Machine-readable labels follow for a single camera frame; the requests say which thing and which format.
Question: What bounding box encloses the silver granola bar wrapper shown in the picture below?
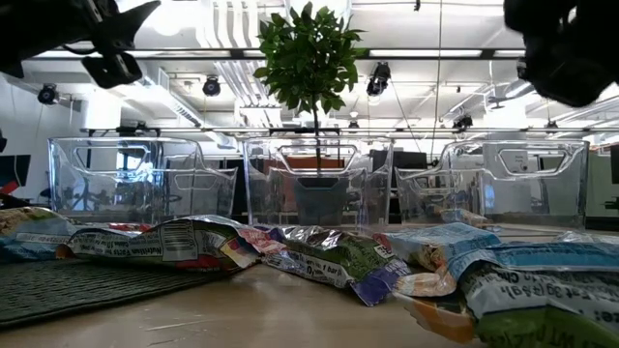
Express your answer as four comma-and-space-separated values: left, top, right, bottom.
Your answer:
552, 230, 619, 246

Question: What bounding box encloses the black computer monitor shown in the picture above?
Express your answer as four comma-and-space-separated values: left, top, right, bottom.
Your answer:
369, 149, 429, 171

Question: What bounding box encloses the black aluminium rig frame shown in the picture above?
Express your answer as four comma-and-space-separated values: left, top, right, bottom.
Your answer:
79, 123, 619, 138

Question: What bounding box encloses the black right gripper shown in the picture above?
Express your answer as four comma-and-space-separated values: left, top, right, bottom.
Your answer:
502, 0, 619, 108

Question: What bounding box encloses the round grey woven placemat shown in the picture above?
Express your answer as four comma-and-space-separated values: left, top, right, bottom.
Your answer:
0, 258, 233, 330

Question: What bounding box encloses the black ceiling light track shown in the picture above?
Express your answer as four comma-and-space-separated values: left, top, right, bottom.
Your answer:
33, 46, 526, 61

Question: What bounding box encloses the clear plastic bin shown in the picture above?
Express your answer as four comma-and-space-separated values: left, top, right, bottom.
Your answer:
46, 136, 239, 226
395, 138, 590, 228
243, 136, 394, 228

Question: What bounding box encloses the potted green plant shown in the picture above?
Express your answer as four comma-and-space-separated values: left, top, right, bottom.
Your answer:
252, 1, 369, 226

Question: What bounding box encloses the red granola bar wrapper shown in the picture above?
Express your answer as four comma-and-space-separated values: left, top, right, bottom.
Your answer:
106, 221, 154, 234

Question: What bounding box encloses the purple green granola bar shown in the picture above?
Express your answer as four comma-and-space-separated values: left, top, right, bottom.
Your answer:
263, 225, 413, 307

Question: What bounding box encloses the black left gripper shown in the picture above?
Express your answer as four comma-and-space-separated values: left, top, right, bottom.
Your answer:
0, 0, 162, 90

